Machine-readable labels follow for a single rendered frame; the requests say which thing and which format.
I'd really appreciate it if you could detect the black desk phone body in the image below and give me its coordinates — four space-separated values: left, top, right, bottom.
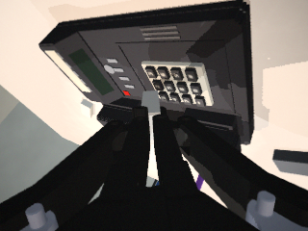
38 0 254 145

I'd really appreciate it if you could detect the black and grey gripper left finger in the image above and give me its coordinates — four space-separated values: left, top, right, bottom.
0 91 152 231

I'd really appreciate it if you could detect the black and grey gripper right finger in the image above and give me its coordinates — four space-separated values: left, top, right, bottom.
150 90 308 231

